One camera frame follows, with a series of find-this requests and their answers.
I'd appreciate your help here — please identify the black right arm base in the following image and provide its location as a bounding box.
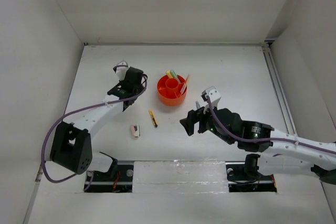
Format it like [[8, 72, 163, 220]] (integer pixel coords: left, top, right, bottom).
[[226, 154, 277, 193]]

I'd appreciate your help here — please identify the aluminium side rail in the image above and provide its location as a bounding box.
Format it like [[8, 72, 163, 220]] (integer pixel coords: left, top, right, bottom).
[[261, 40, 297, 134]]

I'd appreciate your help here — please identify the green pastel highlighter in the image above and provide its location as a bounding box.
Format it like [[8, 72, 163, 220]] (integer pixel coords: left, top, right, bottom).
[[170, 70, 180, 83]]

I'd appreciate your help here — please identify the thick yellow highlighter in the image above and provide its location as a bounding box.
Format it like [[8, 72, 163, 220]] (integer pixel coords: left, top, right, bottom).
[[166, 70, 175, 79]]

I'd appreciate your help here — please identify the blue grey marker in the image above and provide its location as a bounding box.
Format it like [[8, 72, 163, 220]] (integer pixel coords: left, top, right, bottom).
[[195, 101, 201, 109]]

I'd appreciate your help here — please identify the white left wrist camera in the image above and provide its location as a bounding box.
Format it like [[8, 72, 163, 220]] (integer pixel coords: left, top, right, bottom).
[[113, 61, 129, 80]]

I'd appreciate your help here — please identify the orange round divided container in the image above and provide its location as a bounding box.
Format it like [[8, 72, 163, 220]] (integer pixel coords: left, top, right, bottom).
[[156, 75, 187, 106]]

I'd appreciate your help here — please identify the yellow black utility knife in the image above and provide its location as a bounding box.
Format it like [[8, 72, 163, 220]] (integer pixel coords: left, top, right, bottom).
[[149, 110, 158, 128]]

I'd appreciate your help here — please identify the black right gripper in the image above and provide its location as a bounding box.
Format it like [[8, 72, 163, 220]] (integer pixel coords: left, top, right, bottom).
[[180, 100, 234, 145]]

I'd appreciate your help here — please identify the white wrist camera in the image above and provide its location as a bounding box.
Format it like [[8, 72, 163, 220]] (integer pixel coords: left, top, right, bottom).
[[113, 61, 129, 80], [201, 86, 222, 113]]

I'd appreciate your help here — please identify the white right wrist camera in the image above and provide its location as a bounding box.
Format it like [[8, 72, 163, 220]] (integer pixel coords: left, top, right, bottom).
[[201, 86, 222, 113]]

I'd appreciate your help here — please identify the pink pen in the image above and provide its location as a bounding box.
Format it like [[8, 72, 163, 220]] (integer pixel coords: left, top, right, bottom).
[[181, 74, 191, 95]]

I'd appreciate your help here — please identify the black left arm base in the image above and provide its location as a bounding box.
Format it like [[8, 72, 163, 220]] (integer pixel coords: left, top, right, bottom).
[[83, 152, 134, 193]]

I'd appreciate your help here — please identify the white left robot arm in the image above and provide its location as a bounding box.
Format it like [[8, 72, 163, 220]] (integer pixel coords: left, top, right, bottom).
[[50, 65, 146, 180]]

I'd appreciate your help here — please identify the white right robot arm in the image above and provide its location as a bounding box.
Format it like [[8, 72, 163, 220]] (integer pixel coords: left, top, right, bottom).
[[180, 107, 335, 185]]

